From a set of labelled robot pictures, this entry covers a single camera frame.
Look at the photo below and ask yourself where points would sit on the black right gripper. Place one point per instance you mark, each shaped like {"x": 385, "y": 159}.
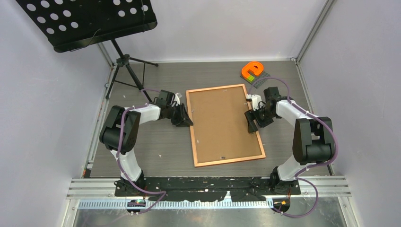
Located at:
{"x": 252, "y": 126}

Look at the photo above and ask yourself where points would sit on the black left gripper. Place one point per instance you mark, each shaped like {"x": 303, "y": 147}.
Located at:
{"x": 183, "y": 120}

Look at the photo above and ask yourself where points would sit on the copper picture frame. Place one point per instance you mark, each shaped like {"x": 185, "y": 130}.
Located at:
{"x": 192, "y": 141}

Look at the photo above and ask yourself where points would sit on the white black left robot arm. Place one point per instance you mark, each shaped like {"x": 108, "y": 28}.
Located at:
{"x": 120, "y": 130}

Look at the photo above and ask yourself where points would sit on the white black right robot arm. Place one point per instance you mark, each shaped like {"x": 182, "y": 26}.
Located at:
{"x": 312, "y": 144}

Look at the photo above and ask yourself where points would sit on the grey building baseplate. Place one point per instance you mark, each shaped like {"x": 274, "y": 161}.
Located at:
{"x": 258, "y": 78}

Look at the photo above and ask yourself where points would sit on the green building brick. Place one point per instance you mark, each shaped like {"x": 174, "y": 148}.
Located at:
{"x": 250, "y": 79}

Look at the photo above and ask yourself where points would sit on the orange letter toy block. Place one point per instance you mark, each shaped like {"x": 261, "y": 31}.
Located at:
{"x": 254, "y": 67}

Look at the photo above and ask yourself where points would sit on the black perforated music stand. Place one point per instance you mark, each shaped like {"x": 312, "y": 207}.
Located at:
{"x": 71, "y": 25}

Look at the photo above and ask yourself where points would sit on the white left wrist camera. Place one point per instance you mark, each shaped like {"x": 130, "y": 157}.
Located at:
{"x": 176, "y": 100}

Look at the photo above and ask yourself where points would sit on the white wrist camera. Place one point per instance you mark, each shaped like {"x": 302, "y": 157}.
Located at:
{"x": 255, "y": 100}
{"x": 176, "y": 100}

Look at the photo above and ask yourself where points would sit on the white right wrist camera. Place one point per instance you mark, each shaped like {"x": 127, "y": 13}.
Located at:
{"x": 255, "y": 100}

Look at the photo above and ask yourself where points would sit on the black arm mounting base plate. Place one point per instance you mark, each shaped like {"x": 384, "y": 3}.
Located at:
{"x": 207, "y": 189}

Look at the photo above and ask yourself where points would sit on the aluminium front rail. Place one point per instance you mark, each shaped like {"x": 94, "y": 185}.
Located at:
{"x": 94, "y": 193}

